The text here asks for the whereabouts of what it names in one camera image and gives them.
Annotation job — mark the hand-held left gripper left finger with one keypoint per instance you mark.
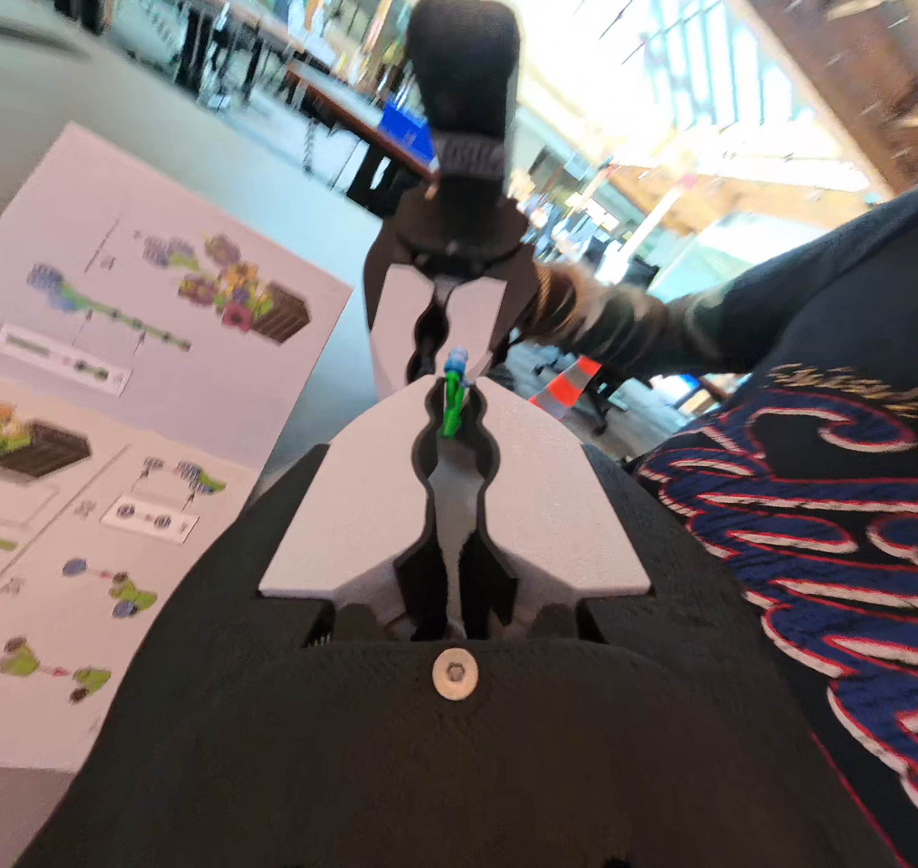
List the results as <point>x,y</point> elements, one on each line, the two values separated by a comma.
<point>352,517</point>

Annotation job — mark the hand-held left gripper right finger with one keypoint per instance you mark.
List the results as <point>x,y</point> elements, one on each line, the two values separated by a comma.
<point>560,510</point>

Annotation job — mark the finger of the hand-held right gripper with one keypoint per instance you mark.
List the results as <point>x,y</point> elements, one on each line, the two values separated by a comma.
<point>395,330</point>
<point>485,323</point>

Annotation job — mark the tiny pale blue lego stud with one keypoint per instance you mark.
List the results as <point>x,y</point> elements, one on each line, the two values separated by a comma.
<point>456,363</point>

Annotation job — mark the short green lego stalk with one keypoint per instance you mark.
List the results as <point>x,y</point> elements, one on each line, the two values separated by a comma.
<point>453,409</point>

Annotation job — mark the person's right forearm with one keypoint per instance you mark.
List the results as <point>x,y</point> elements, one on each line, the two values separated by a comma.
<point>646,326</point>

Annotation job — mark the lego instruction booklet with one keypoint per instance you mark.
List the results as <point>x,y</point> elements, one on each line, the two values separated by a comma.
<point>144,424</point>

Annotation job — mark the blue bin on desk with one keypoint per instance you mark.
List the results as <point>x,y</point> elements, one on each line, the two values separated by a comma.
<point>405,130</point>

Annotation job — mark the orange plastic wedge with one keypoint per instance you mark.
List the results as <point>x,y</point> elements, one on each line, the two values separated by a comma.
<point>567,381</point>

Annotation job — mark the long wooden desk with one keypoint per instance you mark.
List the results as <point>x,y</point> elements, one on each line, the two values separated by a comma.
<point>215,8</point>

